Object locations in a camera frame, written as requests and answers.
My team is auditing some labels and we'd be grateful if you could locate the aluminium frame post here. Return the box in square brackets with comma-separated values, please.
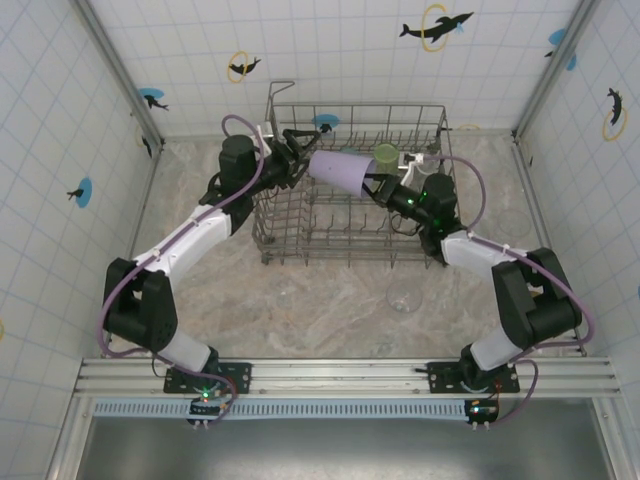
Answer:
[512, 0, 601, 141]
[73, 0, 166, 149]

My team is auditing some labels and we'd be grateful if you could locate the black animal yellow ring sticker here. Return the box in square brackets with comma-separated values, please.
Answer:
[134, 124, 154, 160]

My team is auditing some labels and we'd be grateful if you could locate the aluminium floor side rail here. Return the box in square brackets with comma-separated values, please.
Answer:
[510, 130, 587, 357]

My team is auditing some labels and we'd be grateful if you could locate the large dolphin yellow ring sticker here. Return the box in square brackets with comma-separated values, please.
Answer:
[398, 3, 475, 54]

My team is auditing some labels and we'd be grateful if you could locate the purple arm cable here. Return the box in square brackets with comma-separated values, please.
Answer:
[97, 114, 240, 426]
[422, 153, 597, 429]

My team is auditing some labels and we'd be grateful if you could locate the seahorse yellow ring sticker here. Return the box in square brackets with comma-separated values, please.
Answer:
[602, 87, 629, 142]

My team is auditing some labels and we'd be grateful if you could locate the grey wire dish rack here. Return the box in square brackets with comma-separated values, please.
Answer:
[251, 81, 459, 269]

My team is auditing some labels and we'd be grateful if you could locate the small dolphin yellow ring sticker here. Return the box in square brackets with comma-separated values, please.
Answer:
[227, 49, 263, 84]

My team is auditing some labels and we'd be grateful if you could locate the blue blob wall sticker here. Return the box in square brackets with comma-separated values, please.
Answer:
[543, 28, 578, 71]

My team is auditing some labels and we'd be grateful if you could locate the green plastic cup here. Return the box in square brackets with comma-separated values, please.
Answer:
[374, 143, 401, 172]

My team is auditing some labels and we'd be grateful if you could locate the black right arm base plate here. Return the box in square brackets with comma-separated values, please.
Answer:
[416, 360, 521, 396]

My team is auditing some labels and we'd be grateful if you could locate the blue circle fish sticker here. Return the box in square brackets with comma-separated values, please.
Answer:
[66, 177, 94, 209]

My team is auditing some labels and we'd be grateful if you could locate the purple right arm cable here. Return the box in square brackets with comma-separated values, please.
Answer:
[422, 153, 597, 429]

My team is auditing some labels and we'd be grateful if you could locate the grey metal sheet panel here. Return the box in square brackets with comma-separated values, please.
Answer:
[49, 414, 626, 480]

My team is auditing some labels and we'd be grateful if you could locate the blue circle shark sticker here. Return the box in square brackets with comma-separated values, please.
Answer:
[137, 87, 170, 112]

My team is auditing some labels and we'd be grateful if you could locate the aluminium mounting rail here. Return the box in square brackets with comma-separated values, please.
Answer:
[73, 355, 624, 400]

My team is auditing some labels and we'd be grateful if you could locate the blue circle dolphin sticker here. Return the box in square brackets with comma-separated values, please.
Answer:
[310, 113, 341, 135]

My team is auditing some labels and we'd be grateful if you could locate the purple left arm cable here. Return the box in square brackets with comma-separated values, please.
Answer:
[97, 114, 240, 426]

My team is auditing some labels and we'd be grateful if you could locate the lavender plastic cup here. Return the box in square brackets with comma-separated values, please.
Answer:
[308, 152, 377, 198]

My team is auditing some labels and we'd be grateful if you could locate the pale blue slotted cable duct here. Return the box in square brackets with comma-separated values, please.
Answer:
[92, 398, 501, 421]

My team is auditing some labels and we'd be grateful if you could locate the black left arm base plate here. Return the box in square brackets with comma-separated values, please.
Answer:
[163, 360, 253, 396]

